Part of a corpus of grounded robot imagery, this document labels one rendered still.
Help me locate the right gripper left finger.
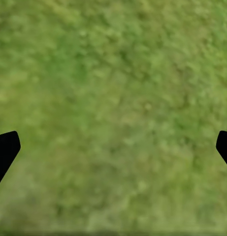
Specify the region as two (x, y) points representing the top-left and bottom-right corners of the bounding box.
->
(0, 131), (21, 182)

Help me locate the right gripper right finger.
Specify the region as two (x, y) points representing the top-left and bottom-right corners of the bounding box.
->
(216, 131), (227, 163)

